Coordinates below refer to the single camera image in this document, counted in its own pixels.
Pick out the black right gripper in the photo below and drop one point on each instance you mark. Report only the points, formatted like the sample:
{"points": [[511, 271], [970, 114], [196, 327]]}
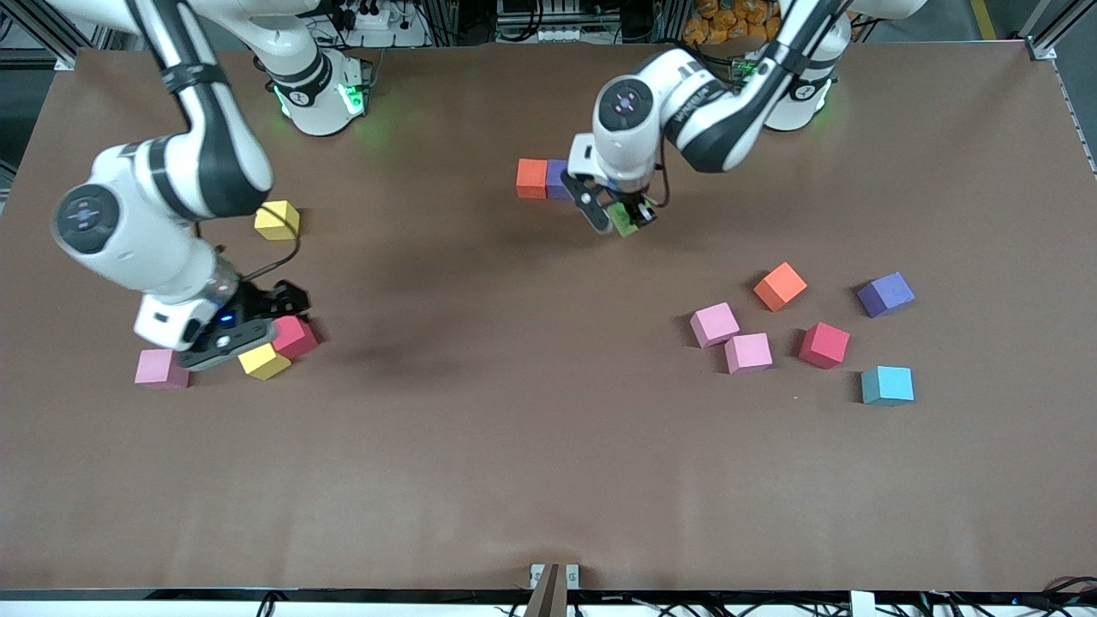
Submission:
{"points": [[260, 302]]}

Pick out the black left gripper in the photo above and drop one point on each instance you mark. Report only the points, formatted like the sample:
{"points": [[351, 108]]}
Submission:
{"points": [[638, 206]]}

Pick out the green foam block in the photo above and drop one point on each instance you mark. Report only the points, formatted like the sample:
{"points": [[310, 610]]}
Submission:
{"points": [[626, 223]]}

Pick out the purple foam block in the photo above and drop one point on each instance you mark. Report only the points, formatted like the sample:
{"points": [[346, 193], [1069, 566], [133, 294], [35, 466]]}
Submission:
{"points": [[885, 294], [557, 178]]}

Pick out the orange foam block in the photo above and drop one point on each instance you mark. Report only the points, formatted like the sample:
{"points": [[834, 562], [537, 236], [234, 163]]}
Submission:
{"points": [[531, 178], [780, 286]]}

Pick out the pink foam block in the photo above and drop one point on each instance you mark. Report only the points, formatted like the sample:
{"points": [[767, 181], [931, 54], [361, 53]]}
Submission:
{"points": [[154, 368], [715, 324], [748, 353]]}

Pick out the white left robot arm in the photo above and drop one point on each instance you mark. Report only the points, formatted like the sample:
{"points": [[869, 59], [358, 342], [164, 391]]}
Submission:
{"points": [[634, 146]]}

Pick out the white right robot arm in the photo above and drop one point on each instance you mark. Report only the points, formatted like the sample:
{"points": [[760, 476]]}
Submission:
{"points": [[154, 248]]}

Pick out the red foam block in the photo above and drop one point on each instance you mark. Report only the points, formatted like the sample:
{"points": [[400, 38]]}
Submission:
{"points": [[296, 338], [824, 344]]}

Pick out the yellow foam block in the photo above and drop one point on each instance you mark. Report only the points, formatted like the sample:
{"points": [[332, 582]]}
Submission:
{"points": [[266, 364], [274, 224]]}

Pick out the white power strip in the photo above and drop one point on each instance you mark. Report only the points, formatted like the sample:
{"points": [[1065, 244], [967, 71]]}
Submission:
{"points": [[386, 21], [566, 34]]}

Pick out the bag of orange items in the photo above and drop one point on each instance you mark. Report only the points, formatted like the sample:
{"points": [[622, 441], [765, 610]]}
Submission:
{"points": [[720, 21]]}

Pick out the light blue foam block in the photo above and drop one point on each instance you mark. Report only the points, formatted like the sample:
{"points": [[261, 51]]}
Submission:
{"points": [[887, 385]]}

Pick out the small white box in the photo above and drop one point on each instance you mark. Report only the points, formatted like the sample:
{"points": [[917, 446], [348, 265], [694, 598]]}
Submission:
{"points": [[862, 605]]}

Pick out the small metal bracket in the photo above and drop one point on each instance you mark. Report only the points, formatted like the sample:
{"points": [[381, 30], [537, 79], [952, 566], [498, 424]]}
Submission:
{"points": [[572, 576]]}

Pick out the brown post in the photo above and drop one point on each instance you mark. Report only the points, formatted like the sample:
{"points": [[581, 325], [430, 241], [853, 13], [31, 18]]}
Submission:
{"points": [[548, 596]]}

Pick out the aluminium frame post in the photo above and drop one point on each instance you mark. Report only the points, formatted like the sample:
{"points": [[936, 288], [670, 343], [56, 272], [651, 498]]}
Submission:
{"points": [[1041, 49]]}

